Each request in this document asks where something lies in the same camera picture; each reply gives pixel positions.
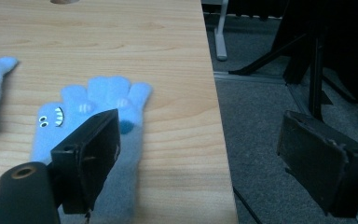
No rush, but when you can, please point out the white metal desk frame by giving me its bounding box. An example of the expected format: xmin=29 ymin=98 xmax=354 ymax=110
xmin=200 ymin=0 xmax=230 ymax=62

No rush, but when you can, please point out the metal floor rail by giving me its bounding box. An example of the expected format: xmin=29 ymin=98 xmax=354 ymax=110
xmin=213 ymin=70 xmax=288 ymax=86

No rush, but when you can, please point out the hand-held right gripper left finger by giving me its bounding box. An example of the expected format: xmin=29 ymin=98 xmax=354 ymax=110
xmin=50 ymin=108 xmax=121 ymax=216

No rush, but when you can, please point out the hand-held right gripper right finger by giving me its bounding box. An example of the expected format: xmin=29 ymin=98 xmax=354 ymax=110
xmin=276 ymin=109 xmax=358 ymax=218

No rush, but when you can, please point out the black tripod stand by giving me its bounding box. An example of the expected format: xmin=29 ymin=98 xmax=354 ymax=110
xmin=228 ymin=0 xmax=358 ymax=122

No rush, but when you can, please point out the black floor cable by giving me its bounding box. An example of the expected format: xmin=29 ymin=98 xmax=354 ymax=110
xmin=232 ymin=186 xmax=264 ymax=224

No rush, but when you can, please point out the blue glove with monster face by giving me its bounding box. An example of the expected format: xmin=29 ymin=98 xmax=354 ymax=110
xmin=30 ymin=76 xmax=154 ymax=224

